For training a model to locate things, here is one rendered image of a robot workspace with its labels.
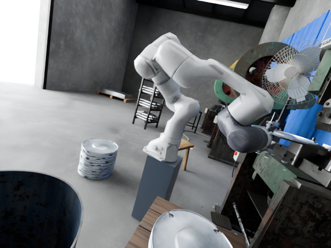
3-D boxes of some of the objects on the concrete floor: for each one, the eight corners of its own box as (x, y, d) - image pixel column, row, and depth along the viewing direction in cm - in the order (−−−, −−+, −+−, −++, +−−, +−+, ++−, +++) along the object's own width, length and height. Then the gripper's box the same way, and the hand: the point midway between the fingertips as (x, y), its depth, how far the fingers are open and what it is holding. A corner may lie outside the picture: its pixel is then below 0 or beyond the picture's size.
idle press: (198, 133, 387) (221, 63, 349) (196, 125, 483) (214, 70, 444) (258, 151, 372) (290, 80, 334) (244, 139, 468) (267, 83, 430)
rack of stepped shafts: (146, 130, 291) (159, 80, 270) (129, 122, 312) (140, 76, 292) (158, 128, 328) (170, 84, 307) (143, 121, 349) (153, 80, 329)
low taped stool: (171, 160, 196) (178, 136, 188) (185, 170, 181) (194, 144, 174) (152, 166, 169) (160, 139, 162) (168, 178, 155) (177, 148, 147)
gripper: (258, 164, 58) (275, 156, 73) (280, 117, 53) (293, 119, 68) (240, 154, 63) (258, 149, 78) (257, 111, 58) (274, 114, 74)
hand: (273, 135), depth 71 cm, fingers open, 6 cm apart
